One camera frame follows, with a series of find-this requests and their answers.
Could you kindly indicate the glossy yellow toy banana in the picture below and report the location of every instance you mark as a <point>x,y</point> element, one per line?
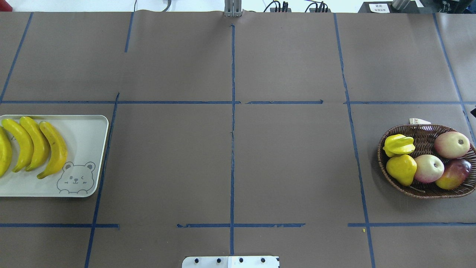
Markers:
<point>58,148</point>

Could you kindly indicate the long yellow toy banana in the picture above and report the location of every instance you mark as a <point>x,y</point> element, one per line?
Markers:
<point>41,147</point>

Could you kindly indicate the light yellow-green toy banana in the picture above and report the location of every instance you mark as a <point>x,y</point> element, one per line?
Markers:
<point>6,152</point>

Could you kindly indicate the paper tag on basket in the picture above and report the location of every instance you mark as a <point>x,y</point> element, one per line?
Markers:
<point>418,121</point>

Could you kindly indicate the white rectangular bear tray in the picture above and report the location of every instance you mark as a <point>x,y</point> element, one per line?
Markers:
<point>85,137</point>

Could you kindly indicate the small yellow toy banana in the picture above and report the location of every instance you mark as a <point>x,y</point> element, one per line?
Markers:
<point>398,144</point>

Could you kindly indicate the orange yellow toy mango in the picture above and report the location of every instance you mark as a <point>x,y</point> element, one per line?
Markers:
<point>402,168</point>

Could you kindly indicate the pale pink toy apple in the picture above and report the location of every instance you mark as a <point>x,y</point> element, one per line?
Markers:
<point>429,168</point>

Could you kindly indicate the pink white toy peach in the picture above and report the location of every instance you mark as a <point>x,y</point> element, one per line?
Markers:
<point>452,145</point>

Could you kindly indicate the dark red toy fruit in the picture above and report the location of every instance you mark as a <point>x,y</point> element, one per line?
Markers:
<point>455,173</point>

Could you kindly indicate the aluminium frame post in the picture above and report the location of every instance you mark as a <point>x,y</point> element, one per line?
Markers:
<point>233,8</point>

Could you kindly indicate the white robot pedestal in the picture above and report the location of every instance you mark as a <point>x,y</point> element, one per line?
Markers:
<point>231,262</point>

